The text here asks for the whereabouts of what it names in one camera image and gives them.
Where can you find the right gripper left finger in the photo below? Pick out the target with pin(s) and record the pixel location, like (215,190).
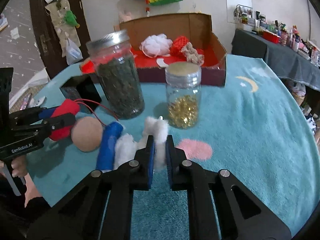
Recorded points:
(139,170)

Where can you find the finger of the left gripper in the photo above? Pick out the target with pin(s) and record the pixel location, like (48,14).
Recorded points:
(31,115)
(42,130)

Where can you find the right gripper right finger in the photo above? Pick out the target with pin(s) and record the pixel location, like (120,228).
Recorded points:
(182,172)

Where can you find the red plush ball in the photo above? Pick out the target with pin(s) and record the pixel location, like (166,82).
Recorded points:
(64,119)

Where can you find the round tan sponge pad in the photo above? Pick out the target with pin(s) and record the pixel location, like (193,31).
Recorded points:
(87,134)

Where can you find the white cotton wad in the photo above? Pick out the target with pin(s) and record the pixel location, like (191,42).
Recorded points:
(159,129)

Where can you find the blue felt roll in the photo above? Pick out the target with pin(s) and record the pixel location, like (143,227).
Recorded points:
(105,159)

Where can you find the person's left hand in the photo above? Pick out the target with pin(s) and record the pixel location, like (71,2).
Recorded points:
(19,166)

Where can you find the white cotton piece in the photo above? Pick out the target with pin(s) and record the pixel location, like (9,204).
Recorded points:
(125,150)

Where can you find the colourful printed black box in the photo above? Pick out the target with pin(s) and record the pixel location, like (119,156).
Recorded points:
(81,87)

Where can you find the dark brown door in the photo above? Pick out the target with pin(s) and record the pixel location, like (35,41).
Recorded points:
(47,39)

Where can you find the white plastic bag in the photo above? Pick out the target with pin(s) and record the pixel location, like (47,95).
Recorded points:
(73,52)

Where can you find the teal fleece blanket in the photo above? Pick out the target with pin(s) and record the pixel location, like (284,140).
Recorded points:
(254,127)

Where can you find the small jar of gold beads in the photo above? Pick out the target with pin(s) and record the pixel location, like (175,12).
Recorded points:
(183,90)

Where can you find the tall jar of dark herbs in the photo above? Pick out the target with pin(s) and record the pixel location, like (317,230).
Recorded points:
(117,73)

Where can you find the green plush toy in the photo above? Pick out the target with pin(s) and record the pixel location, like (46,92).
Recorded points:
(70,19)

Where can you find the beige knitted cloth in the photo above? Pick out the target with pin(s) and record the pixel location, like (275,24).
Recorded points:
(192,55)

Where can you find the white mesh bath pouf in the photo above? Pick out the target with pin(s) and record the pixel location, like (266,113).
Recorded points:
(156,45)

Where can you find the red crochet scrubber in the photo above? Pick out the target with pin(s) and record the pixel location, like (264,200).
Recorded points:
(177,46)

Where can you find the cardboard box red lining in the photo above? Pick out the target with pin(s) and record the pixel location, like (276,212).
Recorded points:
(181,28)

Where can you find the pink plush toy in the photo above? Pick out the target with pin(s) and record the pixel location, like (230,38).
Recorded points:
(124,16)

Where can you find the grey cloth side table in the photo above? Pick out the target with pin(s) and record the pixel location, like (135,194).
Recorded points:
(286,63)

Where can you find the red plastic basket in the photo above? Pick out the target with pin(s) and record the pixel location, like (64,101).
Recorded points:
(269,36)

